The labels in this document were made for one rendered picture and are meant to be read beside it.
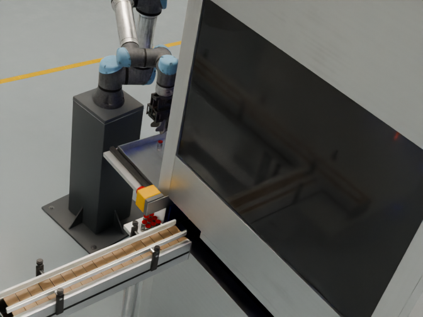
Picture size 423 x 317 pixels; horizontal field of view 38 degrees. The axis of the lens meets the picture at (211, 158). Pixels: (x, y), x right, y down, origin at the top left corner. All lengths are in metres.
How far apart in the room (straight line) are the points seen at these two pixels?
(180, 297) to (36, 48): 3.08
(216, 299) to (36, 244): 1.45
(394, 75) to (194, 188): 0.93
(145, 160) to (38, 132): 1.67
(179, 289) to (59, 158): 1.76
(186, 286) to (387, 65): 1.29
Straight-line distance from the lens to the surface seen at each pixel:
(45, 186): 3.77
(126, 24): 2.58
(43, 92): 4.57
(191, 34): 1.90
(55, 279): 2.07
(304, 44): 1.56
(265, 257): 1.92
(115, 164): 2.57
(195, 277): 2.30
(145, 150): 2.66
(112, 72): 2.95
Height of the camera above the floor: 2.52
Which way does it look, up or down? 38 degrees down
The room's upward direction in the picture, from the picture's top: 13 degrees clockwise
